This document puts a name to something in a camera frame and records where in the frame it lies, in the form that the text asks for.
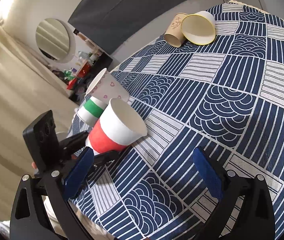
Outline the green band paper cup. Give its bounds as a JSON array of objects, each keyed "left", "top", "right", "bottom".
[{"left": 76, "top": 96, "right": 107, "bottom": 127}]

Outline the cream curtain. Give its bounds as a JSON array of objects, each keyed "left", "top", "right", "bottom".
[{"left": 0, "top": 17, "right": 80, "bottom": 221}]

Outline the oval wall mirror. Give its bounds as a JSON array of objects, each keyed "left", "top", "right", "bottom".
[{"left": 35, "top": 18, "right": 76, "bottom": 63}]

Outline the pink hearts paper cup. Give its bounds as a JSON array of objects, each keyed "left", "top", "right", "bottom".
[{"left": 86, "top": 68, "right": 130, "bottom": 104}]

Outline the blue white patterned tablecloth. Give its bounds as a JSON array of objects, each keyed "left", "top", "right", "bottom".
[{"left": 73, "top": 3, "right": 284, "bottom": 239}]

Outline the black side shelf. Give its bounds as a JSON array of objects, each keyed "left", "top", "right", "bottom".
[{"left": 67, "top": 53, "right": 113, "bottom": 104}]

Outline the brown kraft paper cup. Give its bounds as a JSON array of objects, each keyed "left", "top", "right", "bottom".
[{"left": 164, "top": 12, "right": 187, "bottom": 48}]

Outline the dark grey covered television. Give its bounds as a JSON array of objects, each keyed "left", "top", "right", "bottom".
[{"left": 68, "top": 0, "right": 187, "bottom": 54}]

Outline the yellow rim paper cup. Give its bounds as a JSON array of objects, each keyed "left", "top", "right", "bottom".
[{"left": 181, "top": 11, "right": 216, "bottom": 46}]

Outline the red band paper cup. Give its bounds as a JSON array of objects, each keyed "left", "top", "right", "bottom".
[{"left": 85, "top": 98, "right": 147, "bottom": 154}]

